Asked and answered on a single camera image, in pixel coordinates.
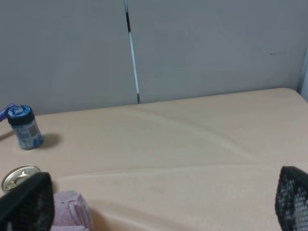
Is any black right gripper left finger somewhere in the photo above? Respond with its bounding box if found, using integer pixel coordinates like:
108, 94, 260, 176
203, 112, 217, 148
0, 172, 54, 231

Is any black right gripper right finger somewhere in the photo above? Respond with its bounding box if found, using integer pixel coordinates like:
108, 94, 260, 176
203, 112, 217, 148
275, 166, 308, 231

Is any pink rolled towel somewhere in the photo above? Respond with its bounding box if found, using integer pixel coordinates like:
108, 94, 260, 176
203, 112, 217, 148
51, 191, 93, 231

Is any beige tablecloth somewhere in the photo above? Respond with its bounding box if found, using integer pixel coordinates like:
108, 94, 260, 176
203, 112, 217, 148
0, 88, 308, 231

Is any blue labelled jar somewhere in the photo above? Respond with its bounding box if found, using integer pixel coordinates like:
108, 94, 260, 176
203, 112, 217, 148
6, 105, 44, 150

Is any purple frying pan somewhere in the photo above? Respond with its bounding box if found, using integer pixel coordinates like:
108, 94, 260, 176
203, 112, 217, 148
0, 103, 15, 122

